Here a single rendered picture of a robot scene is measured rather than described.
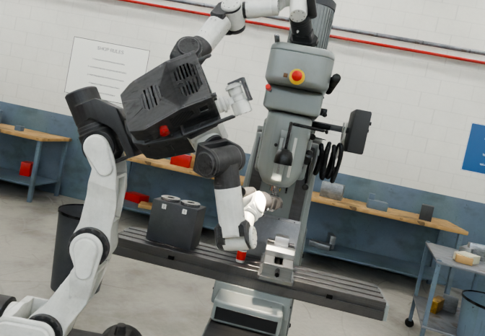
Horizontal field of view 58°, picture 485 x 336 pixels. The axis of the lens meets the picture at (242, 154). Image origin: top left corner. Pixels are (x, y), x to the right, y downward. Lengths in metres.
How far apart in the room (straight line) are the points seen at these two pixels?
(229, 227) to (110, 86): 5.48
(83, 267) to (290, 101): 1.00
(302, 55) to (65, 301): 1.25
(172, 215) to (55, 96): 5.33
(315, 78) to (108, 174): 0.84
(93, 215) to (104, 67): 5.34
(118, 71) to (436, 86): 4.46
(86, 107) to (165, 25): 5.12
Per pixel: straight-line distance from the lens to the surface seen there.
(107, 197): 1.56
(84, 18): 7.11
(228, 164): 1.39
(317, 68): 1.73
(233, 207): 1.42
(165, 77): 1.43
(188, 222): 1.96
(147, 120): 1.40
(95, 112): 1.55
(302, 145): 1.85
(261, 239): 2.29
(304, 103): 1.80
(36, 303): 1.91
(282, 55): 1.74
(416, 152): 6.33
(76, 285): 1.65
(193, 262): 1.94
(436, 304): 4.22
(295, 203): 2.31
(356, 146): 2.14
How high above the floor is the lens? 1.52
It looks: 3 degrees down
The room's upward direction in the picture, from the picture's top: 12 degrees clockwise
